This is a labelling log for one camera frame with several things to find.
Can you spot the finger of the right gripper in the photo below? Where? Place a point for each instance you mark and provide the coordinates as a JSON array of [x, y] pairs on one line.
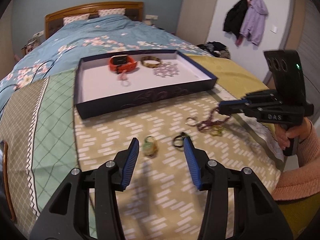
[[227, 109], [234, 102]]

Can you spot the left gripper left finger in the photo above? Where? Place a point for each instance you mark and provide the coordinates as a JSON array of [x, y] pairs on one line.
[[125, 164]]

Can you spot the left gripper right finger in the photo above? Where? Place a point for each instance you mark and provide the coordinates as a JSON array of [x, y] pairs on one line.
[[197, 160]]

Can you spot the black hair tie green charm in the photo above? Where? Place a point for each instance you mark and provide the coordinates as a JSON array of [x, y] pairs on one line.
[[178, 141]]

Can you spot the green gold pendant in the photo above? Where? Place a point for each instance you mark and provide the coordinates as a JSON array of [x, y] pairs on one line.
[[150, 147]]

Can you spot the tortoiseshell bangle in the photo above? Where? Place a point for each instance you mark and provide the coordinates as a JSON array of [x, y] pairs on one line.
[[150, 61]]

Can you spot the orange smart watch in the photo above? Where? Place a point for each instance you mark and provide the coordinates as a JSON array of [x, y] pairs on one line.
[[122, 63]]

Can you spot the right forearm pink sleeve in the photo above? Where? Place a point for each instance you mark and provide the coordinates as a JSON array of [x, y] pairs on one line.
[[304, 181]]

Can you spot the right hand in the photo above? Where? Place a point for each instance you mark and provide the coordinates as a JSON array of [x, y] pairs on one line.
[[301, 132]]

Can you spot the patchwork patterned table cloth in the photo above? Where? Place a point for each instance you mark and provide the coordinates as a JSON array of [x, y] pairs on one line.
[[47, 138]]

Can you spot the pile of dark clothes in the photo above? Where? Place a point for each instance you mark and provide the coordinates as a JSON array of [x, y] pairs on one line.
[[217, 49]]

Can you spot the dark blue tray box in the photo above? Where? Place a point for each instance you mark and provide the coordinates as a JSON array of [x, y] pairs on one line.
[[98, 90]]

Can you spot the purple jacket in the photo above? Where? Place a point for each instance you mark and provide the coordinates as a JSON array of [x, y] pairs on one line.
[[253, 26]]

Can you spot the black jacket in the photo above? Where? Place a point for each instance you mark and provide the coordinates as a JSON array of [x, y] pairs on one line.
[[235, 17]]

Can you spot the blue floral duvet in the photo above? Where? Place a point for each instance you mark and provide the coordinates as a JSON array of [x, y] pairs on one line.
[[108, 34]]

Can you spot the wooden headboard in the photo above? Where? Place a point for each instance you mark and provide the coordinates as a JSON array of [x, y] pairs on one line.
[[54, 21]]

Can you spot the right patterned pillow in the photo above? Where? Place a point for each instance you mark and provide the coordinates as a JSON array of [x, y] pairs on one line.
[[115, 11]]

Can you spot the patterned pillow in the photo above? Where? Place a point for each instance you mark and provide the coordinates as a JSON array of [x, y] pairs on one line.
[[115, 11], [69, 19]]

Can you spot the nightstand clutter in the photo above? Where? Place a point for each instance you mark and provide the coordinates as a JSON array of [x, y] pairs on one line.
[[32, 43]]

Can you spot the left patterned pillow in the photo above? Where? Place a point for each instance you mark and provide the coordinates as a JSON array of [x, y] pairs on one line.
[[69, 19]]

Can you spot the white light switch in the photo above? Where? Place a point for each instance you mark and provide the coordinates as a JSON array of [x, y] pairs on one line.
[[274, 29]]

